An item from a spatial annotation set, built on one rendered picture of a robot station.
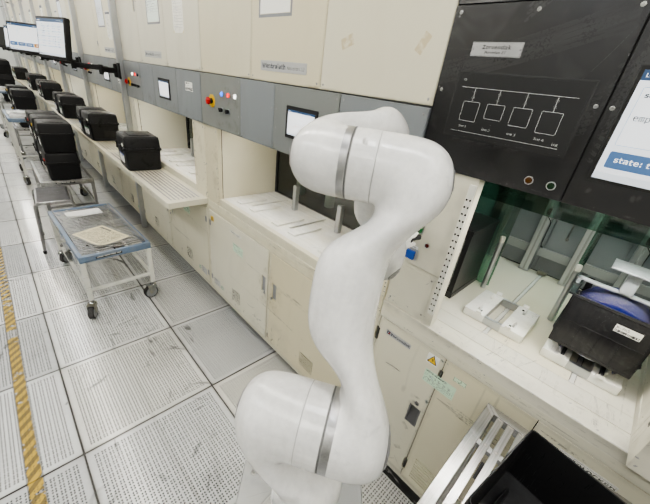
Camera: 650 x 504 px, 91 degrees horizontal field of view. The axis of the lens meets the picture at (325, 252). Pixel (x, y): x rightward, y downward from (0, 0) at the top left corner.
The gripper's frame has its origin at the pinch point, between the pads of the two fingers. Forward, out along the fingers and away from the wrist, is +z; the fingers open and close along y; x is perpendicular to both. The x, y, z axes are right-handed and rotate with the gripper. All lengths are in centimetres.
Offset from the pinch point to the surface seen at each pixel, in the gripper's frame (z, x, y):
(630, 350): 23, -17, 62
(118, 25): 3, 60, -304
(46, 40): -47, 42, -304
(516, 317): 33, -30, 33
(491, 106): 2.5, 38.1, 10.7
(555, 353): 23, -30, 48
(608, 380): 24, -30, 62
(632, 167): 2, 30, 43
